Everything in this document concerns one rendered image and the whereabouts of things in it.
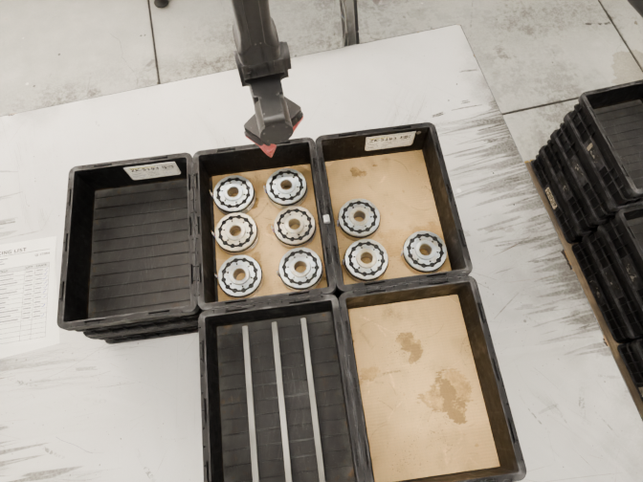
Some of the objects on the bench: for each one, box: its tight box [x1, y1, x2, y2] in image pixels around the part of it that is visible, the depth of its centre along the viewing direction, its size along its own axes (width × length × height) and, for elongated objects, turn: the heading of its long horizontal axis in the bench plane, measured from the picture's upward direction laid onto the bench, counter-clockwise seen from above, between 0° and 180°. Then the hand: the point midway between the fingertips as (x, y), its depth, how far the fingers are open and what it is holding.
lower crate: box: [85, 322, 198, 344], centre depth 120 cm, size 40×30×12 cm
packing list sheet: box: [0, 236, 59, 359], centre depth 124 cm, size 33×23×1 cm
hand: (277, 142), depth 97 cm, fingers open, 6 cm apart
